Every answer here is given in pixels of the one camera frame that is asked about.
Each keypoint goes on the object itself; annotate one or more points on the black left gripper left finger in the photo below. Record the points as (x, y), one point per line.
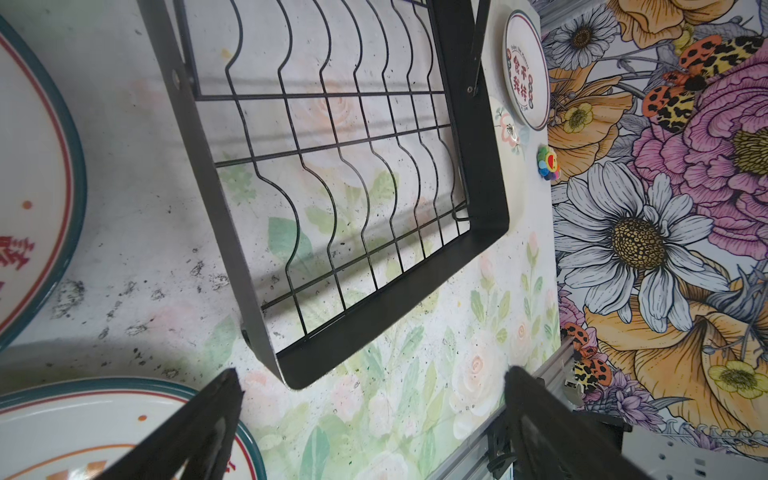
(194, 443)

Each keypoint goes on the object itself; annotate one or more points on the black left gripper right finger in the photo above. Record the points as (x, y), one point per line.
(527, 395)

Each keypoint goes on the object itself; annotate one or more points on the orange sunburst plate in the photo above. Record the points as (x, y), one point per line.
(78, 429)
(43, 185)

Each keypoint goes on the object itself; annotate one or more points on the rainbow sunflower plush toy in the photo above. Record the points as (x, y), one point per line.
(547, 163)

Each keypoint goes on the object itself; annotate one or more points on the red character white plate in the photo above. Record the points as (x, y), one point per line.
(526, 73)

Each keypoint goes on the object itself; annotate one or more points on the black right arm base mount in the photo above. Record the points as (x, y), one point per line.
(565, 445)

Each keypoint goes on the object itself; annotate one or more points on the black wire dish rack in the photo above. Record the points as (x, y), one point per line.
(345, 157)

